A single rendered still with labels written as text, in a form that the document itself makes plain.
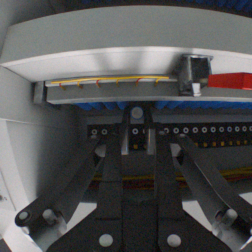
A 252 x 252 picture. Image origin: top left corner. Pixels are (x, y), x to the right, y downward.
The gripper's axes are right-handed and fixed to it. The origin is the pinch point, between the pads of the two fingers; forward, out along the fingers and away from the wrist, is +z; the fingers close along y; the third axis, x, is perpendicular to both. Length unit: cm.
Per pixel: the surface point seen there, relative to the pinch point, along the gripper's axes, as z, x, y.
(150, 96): -0.5, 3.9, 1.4
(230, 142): 9.0, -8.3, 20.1
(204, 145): 8.6, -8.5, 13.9
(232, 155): 12.4, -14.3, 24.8
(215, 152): 12.5, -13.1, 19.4
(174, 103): 4.7, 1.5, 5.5
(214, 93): -0.1, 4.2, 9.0
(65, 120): 7.0, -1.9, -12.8
